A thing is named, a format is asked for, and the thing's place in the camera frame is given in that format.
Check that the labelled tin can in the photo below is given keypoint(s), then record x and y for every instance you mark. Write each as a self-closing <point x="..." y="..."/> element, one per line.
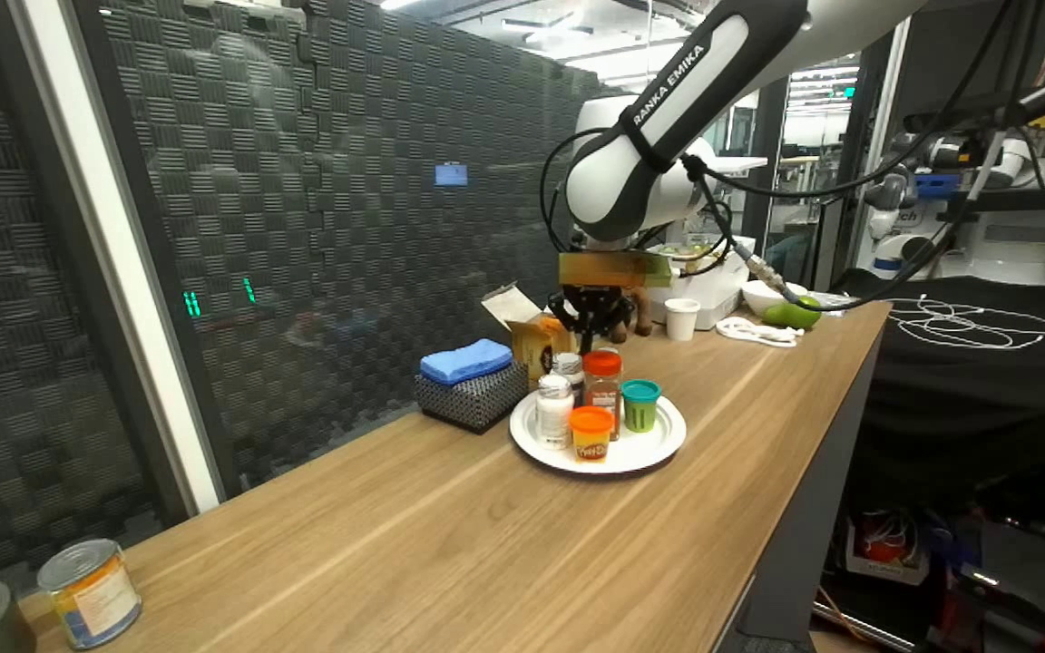
<point x="94" y="594"/>

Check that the spice jar orange cap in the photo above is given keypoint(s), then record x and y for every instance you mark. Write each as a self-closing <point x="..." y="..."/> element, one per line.
<point x="604" y="378"/>

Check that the grey sponge block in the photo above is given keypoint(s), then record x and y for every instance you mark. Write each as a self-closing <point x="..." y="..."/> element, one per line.
<point x="472" y="404"/>

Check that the white bucket with items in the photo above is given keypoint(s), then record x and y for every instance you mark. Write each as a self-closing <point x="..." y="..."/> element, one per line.
<point x="714" y="280"/>

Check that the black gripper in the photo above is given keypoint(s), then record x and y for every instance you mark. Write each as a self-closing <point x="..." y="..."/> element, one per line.
<point x="598" y="312"/>

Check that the wrist camera with tape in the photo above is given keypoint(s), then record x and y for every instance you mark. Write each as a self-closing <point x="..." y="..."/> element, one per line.
<point x="616" y="271"/>

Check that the green fruit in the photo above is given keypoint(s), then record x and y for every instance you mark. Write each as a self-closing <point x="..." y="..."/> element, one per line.
<point x="790" y="312"/>

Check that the green tub teal lid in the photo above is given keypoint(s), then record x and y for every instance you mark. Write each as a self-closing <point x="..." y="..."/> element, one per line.
<point x="639" y="404"/>

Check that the yellow open cardboard box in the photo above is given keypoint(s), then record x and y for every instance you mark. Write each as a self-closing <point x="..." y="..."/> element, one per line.
<point x="534" y="334"/>

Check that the yellow tub orange lid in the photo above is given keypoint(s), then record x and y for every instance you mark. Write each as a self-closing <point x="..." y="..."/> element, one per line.
<point x="590" y="433"/>

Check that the white paper cup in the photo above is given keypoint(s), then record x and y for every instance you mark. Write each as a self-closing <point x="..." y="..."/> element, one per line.
<point x="680" y="316"/>

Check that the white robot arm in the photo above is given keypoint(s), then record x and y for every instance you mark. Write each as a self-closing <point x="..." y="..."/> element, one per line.
<point x="629" y="176"/>

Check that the blue folded cloth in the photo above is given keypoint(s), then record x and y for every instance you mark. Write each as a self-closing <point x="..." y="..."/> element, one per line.
<point x="467" y="364"/>

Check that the white paper plate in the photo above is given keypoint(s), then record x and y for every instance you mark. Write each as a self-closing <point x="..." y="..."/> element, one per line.
<point x="629" y="451"/>

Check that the white bowl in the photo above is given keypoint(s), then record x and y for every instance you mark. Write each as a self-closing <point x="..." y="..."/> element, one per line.
<point x="761" y="294"/>

